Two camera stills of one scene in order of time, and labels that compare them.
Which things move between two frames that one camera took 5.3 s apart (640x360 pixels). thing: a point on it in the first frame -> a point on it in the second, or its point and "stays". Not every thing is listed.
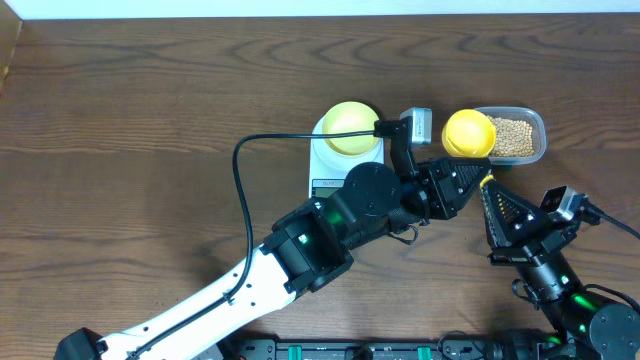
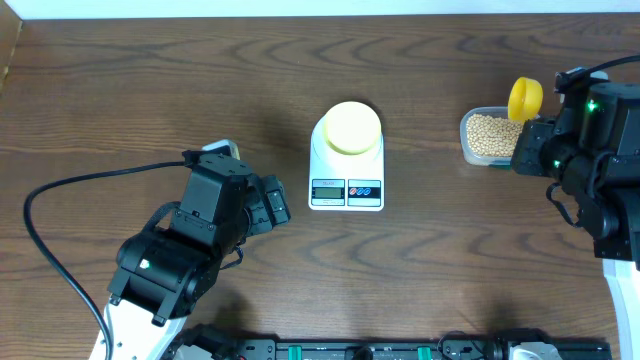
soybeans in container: [513, 138] stays
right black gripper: [525, 221] -> [525, 158]
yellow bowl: [346, 117] stays
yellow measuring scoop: [468, 133] -> [524, 99]
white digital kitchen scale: [328, 170] stays
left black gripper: [437, 195] -> [265, 216]
